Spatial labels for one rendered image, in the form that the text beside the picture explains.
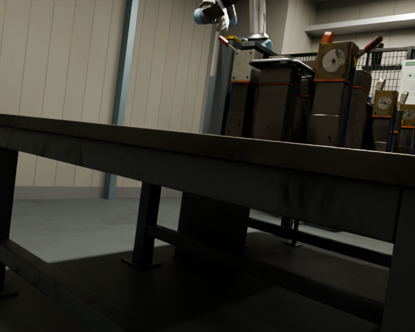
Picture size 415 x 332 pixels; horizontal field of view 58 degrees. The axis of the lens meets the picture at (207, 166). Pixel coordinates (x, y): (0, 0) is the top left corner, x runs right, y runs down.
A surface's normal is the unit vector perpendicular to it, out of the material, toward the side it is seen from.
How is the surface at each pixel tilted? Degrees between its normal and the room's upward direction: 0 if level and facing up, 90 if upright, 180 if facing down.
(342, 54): 90
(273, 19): 90
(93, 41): 90
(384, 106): 90
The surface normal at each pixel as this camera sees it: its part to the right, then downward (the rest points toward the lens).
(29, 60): 0.75, 0.13
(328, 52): -0.63, -0.05
